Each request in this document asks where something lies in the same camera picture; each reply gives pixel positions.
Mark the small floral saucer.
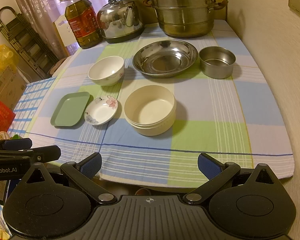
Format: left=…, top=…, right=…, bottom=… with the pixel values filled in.
left=84, top=95, right=118, bottom=126

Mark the stainless steel kettle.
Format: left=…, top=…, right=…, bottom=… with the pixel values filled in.
left=97, top=0, right=144, bottom=43

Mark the black folding rack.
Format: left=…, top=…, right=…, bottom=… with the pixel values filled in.
left=0, top=6, right=59, bottom=79

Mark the cooking oil bottle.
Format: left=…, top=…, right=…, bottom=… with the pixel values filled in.
left=60, top=0, right=103, bottom=49

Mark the green rectangular tray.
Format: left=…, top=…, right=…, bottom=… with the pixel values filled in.
left=50, top=92, right=90, bottom=127

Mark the large steel plate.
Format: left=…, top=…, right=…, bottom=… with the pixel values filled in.
left=132, top=40, right=198, bottom=78

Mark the cream plastic bowl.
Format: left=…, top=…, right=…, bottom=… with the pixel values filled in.
left=123, top=85, right=177, bottom=137

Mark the stainless steel steamer pot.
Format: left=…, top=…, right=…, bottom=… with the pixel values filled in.
left=143, top=0, right=228, bottom=38

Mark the blue white checked cloth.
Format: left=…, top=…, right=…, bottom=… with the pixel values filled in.
left=7, top=77, right=56, bottom=137

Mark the cardboard box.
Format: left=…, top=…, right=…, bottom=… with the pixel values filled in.
left=0, top=67, right=27, bottom=110

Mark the red bag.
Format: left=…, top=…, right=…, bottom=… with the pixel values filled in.
left=0, top=101, right=15, bottom=132

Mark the white ceramic bowl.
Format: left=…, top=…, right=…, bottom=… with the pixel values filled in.
left=88, top=56, right=125, bottom=86

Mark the small steel bowl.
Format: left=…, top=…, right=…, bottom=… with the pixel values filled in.
left=198, top=46, right=236, bottom=79

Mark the yellow plastic bag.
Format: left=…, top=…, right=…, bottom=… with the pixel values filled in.
left=0, top=44, right=17, bottom=74

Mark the plaid pastel tablecloth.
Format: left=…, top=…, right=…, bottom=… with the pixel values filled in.
left=8, top=20, right=295, bottom=188

